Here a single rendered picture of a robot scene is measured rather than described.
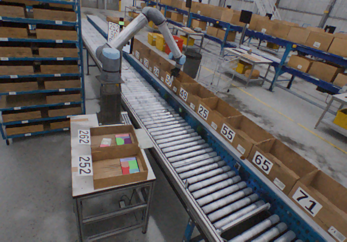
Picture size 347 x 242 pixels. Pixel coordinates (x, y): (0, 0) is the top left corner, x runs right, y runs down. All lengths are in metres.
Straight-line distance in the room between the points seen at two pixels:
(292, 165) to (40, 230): 2.26
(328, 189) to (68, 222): 2.21
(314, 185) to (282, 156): 0.31
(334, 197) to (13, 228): 2.62
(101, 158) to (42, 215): 0.95
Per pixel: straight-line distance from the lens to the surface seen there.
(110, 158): 1.80
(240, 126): 2.25
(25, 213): 2.57
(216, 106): 2.48
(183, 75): 2.99
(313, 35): 6.62
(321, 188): 1.97
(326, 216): 1.69
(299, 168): 2.00
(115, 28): 2.93
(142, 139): 2.01
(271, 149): 2.08
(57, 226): 2.40
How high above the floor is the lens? 1.99
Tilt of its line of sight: 30 degrees down
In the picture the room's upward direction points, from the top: 11 degrees clockwise
